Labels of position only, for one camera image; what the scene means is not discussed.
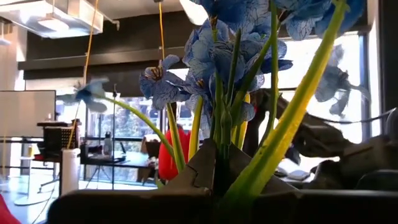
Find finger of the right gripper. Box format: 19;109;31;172
249;88;309;135

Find white cylinder post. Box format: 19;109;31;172
60;148;81;196

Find water bottle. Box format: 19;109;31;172
103;131;113;156

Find red tulip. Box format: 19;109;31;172
157;125;192;182
0;194;22;224

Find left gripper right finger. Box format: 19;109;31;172
230;144;398;224

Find yellow hanging cable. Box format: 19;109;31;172
82;0;100;86
157;0;166;60

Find yellow tulip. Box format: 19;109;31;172
231;92;251;151

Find blue flower bunch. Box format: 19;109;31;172
57;0;373;202

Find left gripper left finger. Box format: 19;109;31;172
46;138;219;224

